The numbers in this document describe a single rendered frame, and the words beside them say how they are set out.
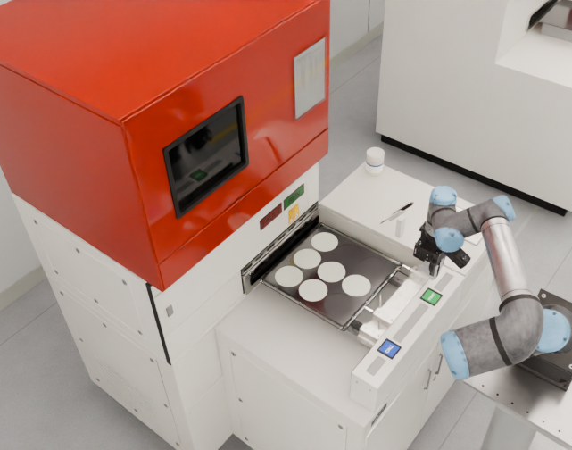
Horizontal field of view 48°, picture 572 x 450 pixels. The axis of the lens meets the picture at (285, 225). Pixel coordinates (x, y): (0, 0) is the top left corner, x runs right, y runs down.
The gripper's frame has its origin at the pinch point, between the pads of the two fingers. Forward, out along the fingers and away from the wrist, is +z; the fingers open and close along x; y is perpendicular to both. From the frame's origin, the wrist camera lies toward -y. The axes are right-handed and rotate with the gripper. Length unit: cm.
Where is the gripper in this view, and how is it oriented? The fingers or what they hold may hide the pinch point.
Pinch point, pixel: (435, 278)
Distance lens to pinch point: 214.4
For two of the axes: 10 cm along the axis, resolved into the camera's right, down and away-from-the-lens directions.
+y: -7.9, -4.0, 4.6
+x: -6.1, 5.6, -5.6
